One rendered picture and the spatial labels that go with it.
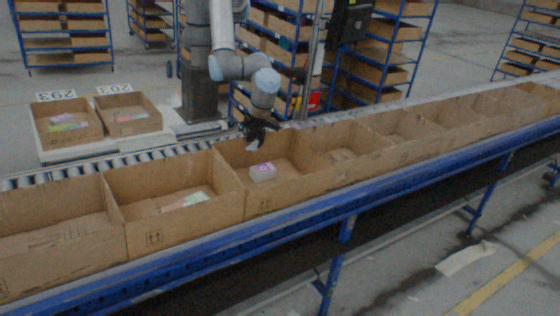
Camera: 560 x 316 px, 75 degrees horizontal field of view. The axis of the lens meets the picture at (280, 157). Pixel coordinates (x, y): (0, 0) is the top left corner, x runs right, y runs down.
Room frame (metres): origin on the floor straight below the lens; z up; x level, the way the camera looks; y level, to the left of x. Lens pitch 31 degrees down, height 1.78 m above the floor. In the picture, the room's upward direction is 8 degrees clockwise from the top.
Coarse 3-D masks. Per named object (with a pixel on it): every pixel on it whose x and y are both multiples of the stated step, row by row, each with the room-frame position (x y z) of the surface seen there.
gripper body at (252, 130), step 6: (246, 114) 1.26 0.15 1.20; (246, 120) 1.26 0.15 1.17; (252, 120) 1.25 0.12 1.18; (258, 120) 1.25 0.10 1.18; (246, 126) 1.26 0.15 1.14; (252, 126) 1.26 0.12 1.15; (258, 126) 1.29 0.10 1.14; (264, 126) 1.30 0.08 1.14; (246, 132) 1.26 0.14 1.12; (252, 132) 1.25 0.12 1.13; (258, 132) 1.27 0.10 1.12; (264, 132) 1.28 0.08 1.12; (246, 138) 1.26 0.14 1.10; (252, 138) 1.27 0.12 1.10
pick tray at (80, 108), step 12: (36, 108) 1.78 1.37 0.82; (48, 108) 1.81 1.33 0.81; (60, 108) 1.85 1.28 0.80; (72, 108) 1.89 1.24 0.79; (84, 108) 1.93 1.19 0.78; (36, 120) 1.75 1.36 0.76; (48, 120) 1.76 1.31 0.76; (84, 120) 1.82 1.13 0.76; (96, 120) 1.75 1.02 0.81; (48, 132) 1.49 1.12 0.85; (60, 132) 1.52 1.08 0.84; (72, 132) 1.56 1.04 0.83; (84, 132) 1.59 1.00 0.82; (96, 132) 1.63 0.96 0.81; (48, 144) 1.49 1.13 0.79; (60, 144) 1.52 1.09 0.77; (72, 144) 1.55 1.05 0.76; (84, 144) 1.59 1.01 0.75
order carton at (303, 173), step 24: (216, 144) 1.22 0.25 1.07; (240, 144) 1.29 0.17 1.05; (264, 144) 1.36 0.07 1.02; (288, 144) 1.45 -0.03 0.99; (312, 144) 1.34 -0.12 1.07; (240, 168) 1.30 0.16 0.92; (288, 168) 1.37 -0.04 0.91; (312, 168) 1.32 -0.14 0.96; (264, 192) 1.02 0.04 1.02; (288, 192) 1.10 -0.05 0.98; (312, 192) 1.18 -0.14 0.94
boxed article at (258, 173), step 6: (270, 162) 1.33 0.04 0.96; (252, 168) 1.26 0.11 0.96; (258, 168) 1.27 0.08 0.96; (264, 168) 1.28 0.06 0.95; (270, 168) 1.29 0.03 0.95; (252, 174) 1.25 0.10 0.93; (258, 174) 1.24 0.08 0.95; (264, 174) 1.25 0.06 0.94; (270, 174) 1.28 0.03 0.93; (258, 180) 1.24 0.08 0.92
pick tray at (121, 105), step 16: (96, 96) 1.97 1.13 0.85; (112, 96) 2.03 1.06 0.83; (128, 96) 2.09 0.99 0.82; (144, 96) 2.08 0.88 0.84; (96, 112) 1.92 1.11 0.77; (112, 112) 1.96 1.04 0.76; (128, 112) 1.99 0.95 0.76; (144, 112) 2.02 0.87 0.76; (160, 112) 1.87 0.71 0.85; (112, 128) 1.67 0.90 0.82; (128, 128) 1.72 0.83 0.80; (144, 128) 1.78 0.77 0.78; (160, 128) 1.84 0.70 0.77
